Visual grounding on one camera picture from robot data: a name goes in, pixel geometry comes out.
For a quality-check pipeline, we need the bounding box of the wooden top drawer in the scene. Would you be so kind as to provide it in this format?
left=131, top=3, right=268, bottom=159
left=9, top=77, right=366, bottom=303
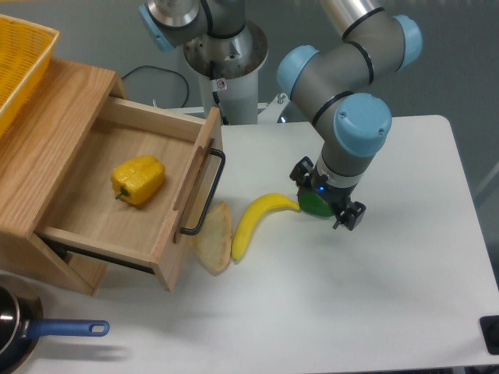
left=37, top=97, right=224, bottom=290

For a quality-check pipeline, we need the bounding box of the black corner clamp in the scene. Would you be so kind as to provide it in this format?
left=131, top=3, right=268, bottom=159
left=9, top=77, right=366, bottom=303
left=480, top=315, right=499, bottom=355

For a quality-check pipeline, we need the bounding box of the blue handled frying pan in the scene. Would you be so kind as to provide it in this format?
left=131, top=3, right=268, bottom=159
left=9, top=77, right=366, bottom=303
left=1, top=286, right=110, bottom=373

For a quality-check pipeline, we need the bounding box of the yellow plastic basket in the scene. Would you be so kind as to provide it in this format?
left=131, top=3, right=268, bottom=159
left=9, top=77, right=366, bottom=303
left=1, top=15, right=59, bottom=134

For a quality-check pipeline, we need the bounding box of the bread slice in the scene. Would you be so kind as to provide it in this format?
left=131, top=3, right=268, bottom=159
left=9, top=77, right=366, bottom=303
left=193, top=202, right=232, bottom=275

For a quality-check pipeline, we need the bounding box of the yellow bell pepper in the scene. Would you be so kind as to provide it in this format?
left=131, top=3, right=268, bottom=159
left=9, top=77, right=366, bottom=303
left=111, top=155, right=165, bottom=206

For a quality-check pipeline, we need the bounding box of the green bell pepper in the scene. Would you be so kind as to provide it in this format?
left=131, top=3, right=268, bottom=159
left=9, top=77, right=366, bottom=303
left=298, top=190, right=334, bottom=217

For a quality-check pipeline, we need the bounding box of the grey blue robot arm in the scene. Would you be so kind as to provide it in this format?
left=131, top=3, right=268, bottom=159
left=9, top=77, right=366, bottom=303
left=139, top=1, right=423, bottom=229

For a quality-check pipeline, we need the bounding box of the yellow banana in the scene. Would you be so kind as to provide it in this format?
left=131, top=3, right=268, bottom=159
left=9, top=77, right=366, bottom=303
left=231, top=192, right=300, bottom=262

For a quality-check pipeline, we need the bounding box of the wooden drawer cabinet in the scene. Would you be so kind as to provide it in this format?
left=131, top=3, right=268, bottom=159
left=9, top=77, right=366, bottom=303
left=1, top=58, right=126, bottom=295

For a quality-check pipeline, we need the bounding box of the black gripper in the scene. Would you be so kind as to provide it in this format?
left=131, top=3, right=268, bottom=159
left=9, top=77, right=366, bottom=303
left=289, top=157, right=366, bottom=230

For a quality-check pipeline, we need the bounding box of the black cable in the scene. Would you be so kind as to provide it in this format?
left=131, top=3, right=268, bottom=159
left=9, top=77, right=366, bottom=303
left=121, top=65, right=190, bottom=109

